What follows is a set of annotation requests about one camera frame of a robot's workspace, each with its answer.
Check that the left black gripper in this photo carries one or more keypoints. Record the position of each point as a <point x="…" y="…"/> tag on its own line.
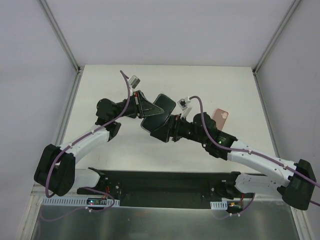
<point x="137" y="103"/>

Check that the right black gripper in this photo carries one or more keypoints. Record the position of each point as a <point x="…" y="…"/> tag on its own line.
<point x="174" y="128"/>

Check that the black phone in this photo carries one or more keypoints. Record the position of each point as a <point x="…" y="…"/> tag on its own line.
<point x="164" y="107"/>

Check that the pink phone case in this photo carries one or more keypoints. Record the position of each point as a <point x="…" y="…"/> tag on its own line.
<point x="220" y="116"/>

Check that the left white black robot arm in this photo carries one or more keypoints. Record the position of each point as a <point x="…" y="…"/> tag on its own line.
<point x="56" y="170"/>

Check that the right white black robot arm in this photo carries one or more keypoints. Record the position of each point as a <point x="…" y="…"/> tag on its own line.
<point x="293" y="181"/>

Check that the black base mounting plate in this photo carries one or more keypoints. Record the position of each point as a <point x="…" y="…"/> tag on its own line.
<point x="169" y="200"/>

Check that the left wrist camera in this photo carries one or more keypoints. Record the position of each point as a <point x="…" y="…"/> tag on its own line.
<point x="134" y="81"/>

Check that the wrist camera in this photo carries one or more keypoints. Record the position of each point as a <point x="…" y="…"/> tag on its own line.
<point x="134" y="81"/>
<point x="186" y="107"/>

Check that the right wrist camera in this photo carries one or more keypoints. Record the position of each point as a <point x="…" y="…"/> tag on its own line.
<point x="186" y="107"/>

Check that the aluminium frame front rail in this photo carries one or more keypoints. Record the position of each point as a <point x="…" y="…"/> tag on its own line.
<point x="265" y="195"/>

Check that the right white cable duct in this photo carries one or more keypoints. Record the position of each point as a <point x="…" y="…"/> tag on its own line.
<point x="221" y="205"/>

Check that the white cable duct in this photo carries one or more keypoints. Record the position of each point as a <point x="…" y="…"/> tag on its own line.
<point x="221" y="205"/>
<point x="80" y="202"/>

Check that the left white cable duct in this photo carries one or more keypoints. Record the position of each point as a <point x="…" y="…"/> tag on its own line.
<point x="80" y="202"/>

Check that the left aluminium frame post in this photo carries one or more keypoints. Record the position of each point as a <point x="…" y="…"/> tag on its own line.
<point x="59" y="34"/>

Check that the aluminium frame post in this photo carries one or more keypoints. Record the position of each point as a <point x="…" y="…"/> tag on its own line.
<point x="59" y="34"/>
<point x="293" y="7"/>

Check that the right aluminium frame post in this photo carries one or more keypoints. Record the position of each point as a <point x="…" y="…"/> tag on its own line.
<point x="293" y="7"/>

